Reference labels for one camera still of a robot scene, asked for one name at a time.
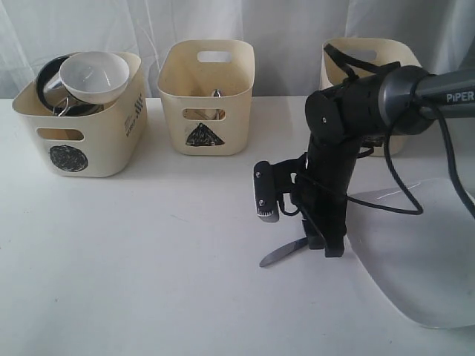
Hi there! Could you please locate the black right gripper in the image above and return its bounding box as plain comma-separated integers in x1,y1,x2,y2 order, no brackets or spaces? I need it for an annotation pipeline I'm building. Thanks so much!
292,88,361,258

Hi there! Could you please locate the steel table knife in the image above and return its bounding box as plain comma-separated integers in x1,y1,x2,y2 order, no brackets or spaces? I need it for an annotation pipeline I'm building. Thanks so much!
259,237,308,268

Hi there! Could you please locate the white square plate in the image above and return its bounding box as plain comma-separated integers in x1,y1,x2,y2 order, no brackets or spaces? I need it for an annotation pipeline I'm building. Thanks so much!
346,178,474,329

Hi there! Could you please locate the steel spoon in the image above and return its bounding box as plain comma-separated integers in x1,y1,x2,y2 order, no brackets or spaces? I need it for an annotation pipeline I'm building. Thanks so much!
211,89,223,120

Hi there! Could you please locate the white ceramic bowl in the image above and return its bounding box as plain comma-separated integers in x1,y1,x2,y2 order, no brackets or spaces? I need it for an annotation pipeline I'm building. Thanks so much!
59,51,130,105

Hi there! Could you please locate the steel mug with handle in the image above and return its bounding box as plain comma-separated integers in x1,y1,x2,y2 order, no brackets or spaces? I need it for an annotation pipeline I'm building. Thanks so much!
53,96,104,116

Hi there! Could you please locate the steel bowl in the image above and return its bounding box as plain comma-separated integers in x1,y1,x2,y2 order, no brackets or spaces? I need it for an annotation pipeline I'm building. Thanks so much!
35,54,71,113

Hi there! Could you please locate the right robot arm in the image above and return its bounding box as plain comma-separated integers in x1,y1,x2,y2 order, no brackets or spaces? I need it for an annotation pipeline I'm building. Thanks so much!
292,64,474,257

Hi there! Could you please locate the cream bin square mark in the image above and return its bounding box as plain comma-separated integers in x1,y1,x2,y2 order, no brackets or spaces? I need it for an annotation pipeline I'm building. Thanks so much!
320,38,427,156

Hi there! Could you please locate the cream bin triangle mark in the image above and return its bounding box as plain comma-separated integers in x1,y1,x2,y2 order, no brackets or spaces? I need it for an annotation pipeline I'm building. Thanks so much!
157,39,255,156

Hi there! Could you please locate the white curtain backdrop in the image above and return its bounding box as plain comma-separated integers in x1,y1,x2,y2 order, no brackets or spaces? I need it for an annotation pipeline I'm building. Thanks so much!
1,0,474,99

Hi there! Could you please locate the cream bin circle mark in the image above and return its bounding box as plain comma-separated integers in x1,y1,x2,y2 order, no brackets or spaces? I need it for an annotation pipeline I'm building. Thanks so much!
12,52,147,177

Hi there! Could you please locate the black cable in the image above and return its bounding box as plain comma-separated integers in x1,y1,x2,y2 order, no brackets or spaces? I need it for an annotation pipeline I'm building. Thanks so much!
278,42,475,223

